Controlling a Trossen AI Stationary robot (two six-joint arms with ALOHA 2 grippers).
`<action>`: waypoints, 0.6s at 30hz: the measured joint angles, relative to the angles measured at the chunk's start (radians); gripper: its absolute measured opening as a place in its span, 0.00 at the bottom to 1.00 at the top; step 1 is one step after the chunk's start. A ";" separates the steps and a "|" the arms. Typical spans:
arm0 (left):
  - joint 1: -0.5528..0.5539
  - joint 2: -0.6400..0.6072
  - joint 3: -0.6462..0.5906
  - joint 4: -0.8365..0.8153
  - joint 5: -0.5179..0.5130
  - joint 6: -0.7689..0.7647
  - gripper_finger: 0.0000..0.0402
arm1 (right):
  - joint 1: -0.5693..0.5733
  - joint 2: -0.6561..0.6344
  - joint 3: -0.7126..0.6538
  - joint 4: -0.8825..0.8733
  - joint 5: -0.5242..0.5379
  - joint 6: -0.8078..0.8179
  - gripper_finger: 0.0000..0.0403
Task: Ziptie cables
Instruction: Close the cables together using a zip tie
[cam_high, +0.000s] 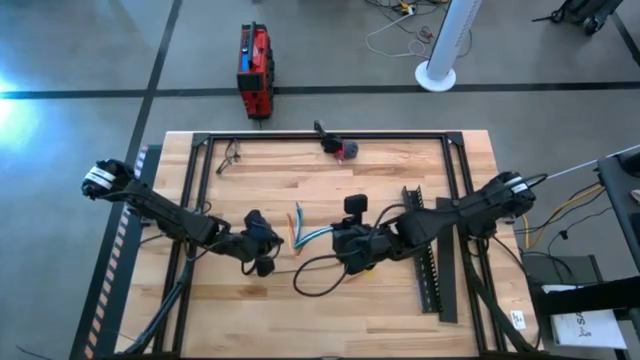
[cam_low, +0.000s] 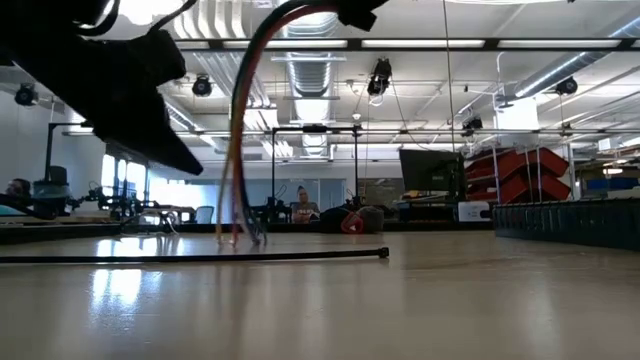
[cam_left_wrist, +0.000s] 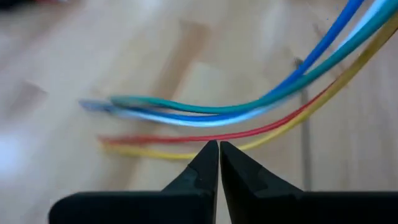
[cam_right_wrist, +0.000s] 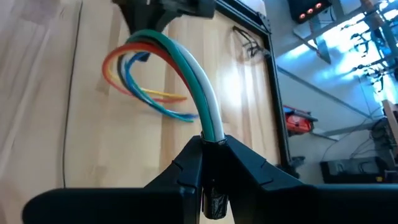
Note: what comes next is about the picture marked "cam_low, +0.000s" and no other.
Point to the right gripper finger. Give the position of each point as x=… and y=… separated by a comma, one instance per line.
x=357, y=12

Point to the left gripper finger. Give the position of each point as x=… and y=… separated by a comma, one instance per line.
x=135, y=130

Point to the black zip tie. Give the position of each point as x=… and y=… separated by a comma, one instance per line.
x=200, y=258

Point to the black background robot arm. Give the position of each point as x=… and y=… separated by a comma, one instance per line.
x=50, y=192
x=272, y=212

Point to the black ceiling spotlight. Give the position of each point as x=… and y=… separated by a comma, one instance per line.
x=566, y=86
x=201, y=85
x=25, y=94

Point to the office chair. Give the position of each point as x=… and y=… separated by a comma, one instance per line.
x=204, y=214

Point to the person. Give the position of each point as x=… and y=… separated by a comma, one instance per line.
x=17, y=187
x=305, y=207

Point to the black monitor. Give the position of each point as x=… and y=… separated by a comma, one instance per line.
x=432, y=172

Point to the white box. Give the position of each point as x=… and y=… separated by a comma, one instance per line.
x=470, y=211

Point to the red storage bin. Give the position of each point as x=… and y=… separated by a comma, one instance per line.
x=545, y=160
x=550, y=189

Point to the blue storage bins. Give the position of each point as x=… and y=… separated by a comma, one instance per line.
x=612, y=184

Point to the black overhead camera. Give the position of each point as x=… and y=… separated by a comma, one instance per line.
x=381, y=75

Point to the black background frame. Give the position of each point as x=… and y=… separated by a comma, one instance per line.
x=315, y=129
x=65, y=124

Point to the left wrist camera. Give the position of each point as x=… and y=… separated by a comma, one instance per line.
x=160, y=57

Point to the silver ventilation duct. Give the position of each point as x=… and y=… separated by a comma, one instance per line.
x=560, y=70
x=312, y=75

